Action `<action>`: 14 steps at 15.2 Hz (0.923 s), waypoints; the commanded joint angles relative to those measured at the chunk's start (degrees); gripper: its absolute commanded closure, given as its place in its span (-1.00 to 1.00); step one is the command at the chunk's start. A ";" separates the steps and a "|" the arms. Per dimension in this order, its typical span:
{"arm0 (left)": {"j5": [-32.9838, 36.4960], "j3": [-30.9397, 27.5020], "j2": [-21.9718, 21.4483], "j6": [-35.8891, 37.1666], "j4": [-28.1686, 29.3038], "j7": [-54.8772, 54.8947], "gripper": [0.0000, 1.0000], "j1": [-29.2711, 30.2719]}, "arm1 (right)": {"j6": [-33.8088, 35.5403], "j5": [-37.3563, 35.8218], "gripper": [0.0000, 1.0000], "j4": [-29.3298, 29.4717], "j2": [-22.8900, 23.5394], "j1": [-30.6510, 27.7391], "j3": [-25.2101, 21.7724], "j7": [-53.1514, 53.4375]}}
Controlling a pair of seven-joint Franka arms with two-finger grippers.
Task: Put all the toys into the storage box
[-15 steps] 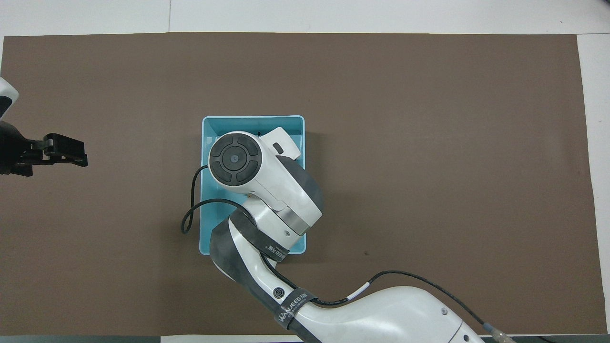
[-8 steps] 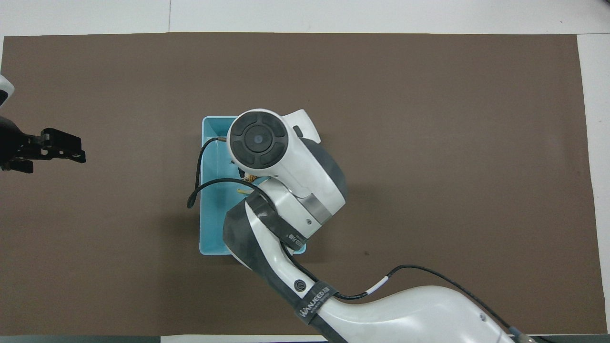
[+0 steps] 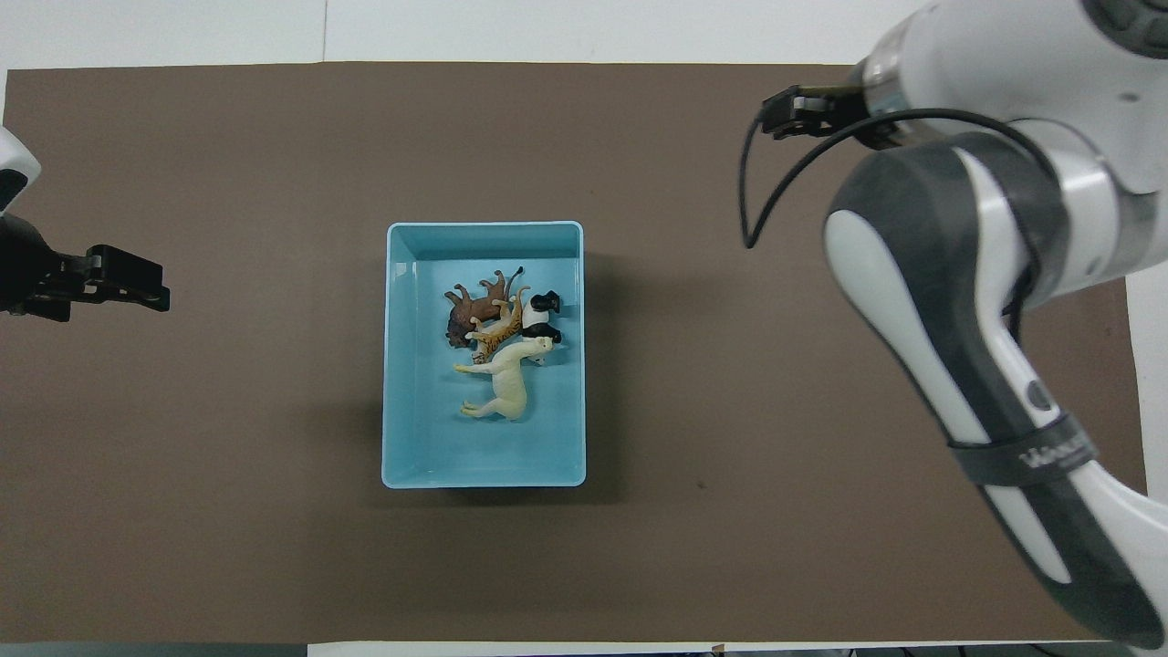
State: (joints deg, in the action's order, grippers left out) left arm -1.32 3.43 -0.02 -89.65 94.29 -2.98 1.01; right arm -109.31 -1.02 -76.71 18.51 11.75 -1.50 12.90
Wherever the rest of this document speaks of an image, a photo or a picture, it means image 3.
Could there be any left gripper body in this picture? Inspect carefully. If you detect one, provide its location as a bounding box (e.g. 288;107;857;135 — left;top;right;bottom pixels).
0;213;72;322

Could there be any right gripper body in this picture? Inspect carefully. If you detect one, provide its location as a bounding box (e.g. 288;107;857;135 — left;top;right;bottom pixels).
824;85;900;151

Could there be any light blue storage box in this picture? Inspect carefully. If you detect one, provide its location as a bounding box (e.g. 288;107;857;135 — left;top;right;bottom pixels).
381;221;587;490

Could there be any black and white animal toy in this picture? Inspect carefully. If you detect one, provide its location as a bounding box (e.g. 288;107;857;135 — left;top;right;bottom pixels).
520;290;564;348

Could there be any brown lion toy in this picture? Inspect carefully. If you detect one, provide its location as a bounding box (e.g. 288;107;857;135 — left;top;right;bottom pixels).
444;266;526;349

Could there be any orange striped tiger toy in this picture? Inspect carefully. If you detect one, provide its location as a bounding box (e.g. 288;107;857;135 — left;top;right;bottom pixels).
465;287;533;365

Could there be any cream white animal toy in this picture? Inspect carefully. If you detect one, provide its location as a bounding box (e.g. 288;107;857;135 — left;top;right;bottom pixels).
454;336;556;422

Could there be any black cable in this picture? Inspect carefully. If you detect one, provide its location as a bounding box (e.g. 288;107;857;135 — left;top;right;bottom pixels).
738;108;1043;293

